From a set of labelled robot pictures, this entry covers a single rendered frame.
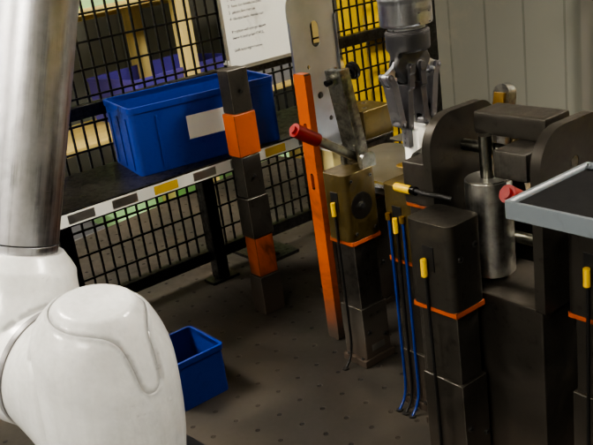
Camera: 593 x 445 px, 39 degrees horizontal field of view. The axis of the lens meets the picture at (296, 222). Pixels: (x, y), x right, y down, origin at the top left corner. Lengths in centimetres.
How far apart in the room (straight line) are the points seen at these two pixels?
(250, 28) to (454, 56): 250
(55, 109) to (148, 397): 37
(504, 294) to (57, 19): 64
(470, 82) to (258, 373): 297
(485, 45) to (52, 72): 331
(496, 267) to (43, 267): 57
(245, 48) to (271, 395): 81
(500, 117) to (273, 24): 96
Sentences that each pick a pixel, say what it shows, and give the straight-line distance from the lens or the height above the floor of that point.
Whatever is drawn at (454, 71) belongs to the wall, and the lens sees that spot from 431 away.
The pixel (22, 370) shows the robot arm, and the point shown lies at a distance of 98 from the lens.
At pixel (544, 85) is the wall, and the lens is 409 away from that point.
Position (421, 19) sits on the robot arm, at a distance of 140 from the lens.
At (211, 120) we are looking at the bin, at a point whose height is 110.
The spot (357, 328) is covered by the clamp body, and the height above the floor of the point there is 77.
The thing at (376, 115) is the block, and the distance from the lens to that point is 173.
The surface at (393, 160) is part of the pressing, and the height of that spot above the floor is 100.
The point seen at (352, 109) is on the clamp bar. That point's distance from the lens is 134.
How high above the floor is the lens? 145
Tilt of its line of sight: 20 degrees down
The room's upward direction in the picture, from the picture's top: 8 degrees counter-clockwise
